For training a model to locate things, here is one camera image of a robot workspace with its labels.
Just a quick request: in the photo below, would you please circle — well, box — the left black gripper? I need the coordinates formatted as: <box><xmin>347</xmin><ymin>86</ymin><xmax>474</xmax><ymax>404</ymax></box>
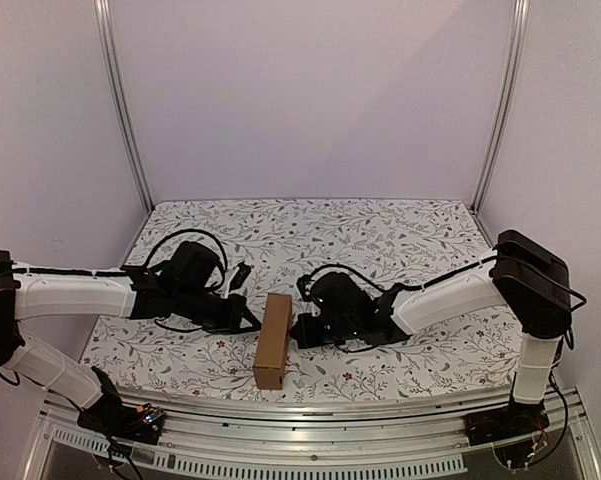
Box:
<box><xmin>174</xmin><ymin>284</ymin><xmax>261</xmax><ymax>336</ymax></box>

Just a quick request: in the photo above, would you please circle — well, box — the brown cardboard box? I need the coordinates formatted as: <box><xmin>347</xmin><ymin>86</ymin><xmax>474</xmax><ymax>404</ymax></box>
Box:
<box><xmin>253</xmin><ymin>294</ymin><xmax>293</xmax><ymax>391</ymax></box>

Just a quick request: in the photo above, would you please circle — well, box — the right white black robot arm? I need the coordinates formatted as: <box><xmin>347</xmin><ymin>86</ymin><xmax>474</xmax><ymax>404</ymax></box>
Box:
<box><xmin>290</xmin><ymin>230</ymin><xmax>586</xmax><ymax>436</ymax></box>

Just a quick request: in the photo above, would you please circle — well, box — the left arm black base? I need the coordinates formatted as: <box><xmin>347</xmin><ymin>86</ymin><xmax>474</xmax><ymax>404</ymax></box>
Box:
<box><xmin>77</xmin><ymin>401</ymin><xmax>166</xmax><ymax>445</ymax></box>

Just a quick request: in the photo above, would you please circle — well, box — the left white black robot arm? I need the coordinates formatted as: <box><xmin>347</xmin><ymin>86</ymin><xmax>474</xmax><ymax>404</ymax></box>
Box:
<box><xmin>0</xmin><ymin>241</ymin><xmax>262</xmax><ymax>434</ymax></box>

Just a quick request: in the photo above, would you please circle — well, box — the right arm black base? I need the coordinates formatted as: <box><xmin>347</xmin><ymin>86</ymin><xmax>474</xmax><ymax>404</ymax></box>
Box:
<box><xmin>463</xmin><ymin>400</ymin><xmax>550</xmax><ymax>446</ymax></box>

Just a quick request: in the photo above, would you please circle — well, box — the floral patterned table mat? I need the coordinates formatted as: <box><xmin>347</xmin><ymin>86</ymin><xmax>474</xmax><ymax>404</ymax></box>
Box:
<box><xmin>82</xmin><ymin>199</ymin><xmax>521</xmax><ymax>403</ymax></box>

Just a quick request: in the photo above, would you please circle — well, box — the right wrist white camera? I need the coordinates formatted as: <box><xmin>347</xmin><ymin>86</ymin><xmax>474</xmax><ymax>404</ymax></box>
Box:
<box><xmin>296</xmin><ymin>274</ymin><xmax>314</xmax><ymax>303</ymax></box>

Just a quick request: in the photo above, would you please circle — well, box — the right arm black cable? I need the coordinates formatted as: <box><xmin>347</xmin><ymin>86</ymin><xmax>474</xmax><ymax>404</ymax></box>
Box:
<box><xmin>304</xmin><ymin>262</ymin><xmax>501</xmax><ymax>296</ymax></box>

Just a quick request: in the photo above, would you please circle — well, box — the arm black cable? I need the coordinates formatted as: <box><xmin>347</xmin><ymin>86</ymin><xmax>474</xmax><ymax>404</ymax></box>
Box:
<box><xmin>144</xmin><ymin>228</ymin><xmax>229</xmax><ymax>281</ymax></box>
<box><xmin>304</xmin><ymin>262</ymin><xmax>501</xmax><ymax>296</ymax></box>

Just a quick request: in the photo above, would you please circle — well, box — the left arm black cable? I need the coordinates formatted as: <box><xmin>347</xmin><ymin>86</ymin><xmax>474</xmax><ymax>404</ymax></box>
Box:
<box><xmin>144</xmin><ymin>228</ymin><xmax>229</xmax><ymax>281</ymax></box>

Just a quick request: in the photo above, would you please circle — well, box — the front aluminium rail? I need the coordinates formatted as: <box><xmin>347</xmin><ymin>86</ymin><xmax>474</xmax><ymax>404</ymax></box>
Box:
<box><xmin>25</xmin><ymin>388</ymin><xmax>601</xmax><ymax>479</ymax></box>

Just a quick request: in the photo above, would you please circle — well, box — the left aluminium frame post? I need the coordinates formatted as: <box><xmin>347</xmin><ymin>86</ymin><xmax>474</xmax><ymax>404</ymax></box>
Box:
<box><xmin>93</xmin><ymin>0</ymin><xmax>155</xmax><ymax>214</ymax></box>

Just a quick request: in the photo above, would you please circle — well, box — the aluminium frame post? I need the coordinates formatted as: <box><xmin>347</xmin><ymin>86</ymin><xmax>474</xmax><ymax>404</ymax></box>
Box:
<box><xmin>93</xmin><ymin>0</ymin><xmax>155</xmax><ymax>214</ymax></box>
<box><xmin>470</xmin><ymin>0</ymin><xmax>530</xmax><ymax>216</ymax></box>

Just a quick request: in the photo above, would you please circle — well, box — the right aluminium frame post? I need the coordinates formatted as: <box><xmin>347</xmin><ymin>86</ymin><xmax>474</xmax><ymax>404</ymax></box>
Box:
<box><xmin>470</xmin><ymin>0</ymin><xmax>530</xmax><ymax>216</ymax></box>

